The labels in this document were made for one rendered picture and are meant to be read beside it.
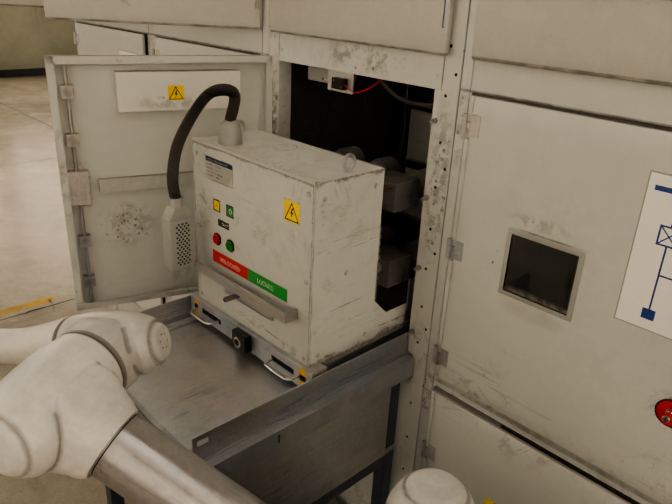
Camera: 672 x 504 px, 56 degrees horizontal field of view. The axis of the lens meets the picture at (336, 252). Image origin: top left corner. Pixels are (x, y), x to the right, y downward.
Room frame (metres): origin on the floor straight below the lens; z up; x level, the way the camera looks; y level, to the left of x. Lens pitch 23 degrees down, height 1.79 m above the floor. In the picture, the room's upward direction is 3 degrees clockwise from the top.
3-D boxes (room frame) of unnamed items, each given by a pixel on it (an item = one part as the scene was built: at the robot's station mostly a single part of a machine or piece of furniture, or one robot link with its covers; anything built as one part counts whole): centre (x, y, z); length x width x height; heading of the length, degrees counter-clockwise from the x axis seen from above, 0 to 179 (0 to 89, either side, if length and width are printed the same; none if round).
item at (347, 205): (1.64, 0.04, 1.15); 0.51 x 0.50 x 0.48; 135
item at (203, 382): (1.46, 0.23, 0.82); 0.68 x 0.62 x 0.06; 135
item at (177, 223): (1.56, 0.42, 1.14); 0.08 x 0.05 x 0.17; 135
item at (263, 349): (1.47, 0.22, 0.90); 0.54 x 0.05 x 0.06; 45
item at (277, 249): (1.46, 0.23, 1.15); 0.48 x 0.01 x 0.48; 45
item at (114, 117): (1.83, 0.50, 1.21); 0.63 x 0.07 x 0.74; 117
